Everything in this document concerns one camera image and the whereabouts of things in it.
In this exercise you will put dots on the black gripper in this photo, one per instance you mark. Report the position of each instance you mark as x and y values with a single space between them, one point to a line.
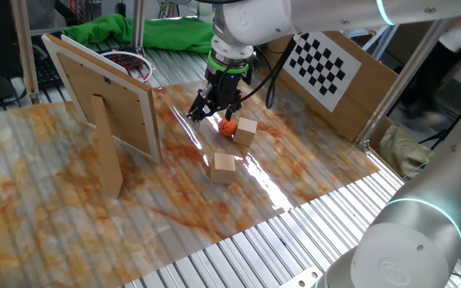
226 90

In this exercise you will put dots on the small orange basketball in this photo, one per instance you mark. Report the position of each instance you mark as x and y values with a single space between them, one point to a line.
227 129

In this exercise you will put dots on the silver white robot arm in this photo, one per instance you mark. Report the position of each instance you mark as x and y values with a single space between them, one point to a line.
414 224

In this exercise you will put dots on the white backboard with basketball logo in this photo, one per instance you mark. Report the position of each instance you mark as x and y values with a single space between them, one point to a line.
79 46

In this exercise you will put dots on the light wooden cube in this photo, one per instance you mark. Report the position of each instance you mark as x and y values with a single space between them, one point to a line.
222 168
245 132

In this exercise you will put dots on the white hoop with net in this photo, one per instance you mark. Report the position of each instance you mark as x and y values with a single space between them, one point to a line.
150 69

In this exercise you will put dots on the green cloth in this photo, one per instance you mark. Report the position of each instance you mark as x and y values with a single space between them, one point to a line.
166 36

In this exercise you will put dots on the black white checkerboard sheet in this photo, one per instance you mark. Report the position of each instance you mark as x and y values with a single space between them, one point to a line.
322 60

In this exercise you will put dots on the brown wooden board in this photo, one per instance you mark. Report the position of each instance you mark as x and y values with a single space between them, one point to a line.
358 116

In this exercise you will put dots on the black keyboard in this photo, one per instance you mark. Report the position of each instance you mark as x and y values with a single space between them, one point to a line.
46 74

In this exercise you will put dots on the olive fabric bag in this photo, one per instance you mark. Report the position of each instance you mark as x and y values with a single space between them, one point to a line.
402 152

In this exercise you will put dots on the orange marble pattern mat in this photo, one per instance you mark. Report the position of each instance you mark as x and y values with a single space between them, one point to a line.
54 224

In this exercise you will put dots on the person in dark trousers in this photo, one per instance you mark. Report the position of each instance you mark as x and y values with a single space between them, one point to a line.
434 72

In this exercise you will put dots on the wooden picture frame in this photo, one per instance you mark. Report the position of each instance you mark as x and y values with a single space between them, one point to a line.
106 112

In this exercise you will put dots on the aluminium frame post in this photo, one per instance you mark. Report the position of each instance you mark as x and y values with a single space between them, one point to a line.
138 24
398 84
382 42
24 52

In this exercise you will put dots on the metal corner bracket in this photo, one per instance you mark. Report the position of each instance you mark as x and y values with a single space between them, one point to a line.
302 278

